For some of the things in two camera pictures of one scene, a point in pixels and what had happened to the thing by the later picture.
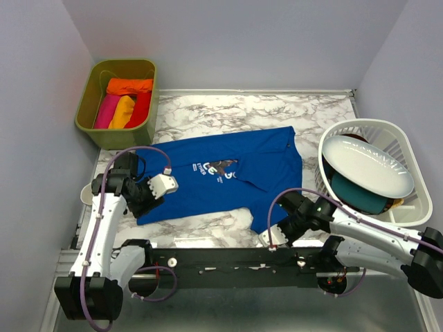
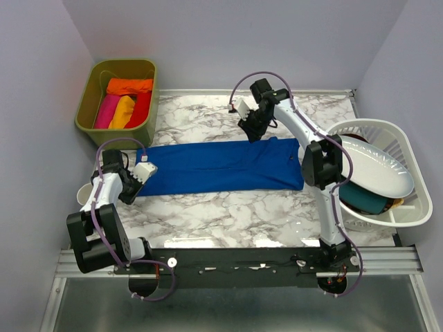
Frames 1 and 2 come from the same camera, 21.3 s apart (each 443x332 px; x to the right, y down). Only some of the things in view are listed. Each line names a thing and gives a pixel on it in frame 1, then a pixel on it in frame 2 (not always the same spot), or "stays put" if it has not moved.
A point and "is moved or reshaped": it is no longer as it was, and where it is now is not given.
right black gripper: [290, 238] to [252, 134]
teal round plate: [358, 198] stays put
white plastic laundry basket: [417, 209] stays put
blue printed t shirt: [257, 174] is moved or reshaped
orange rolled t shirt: [129, 86] stays put
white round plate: [368, 166] stays put
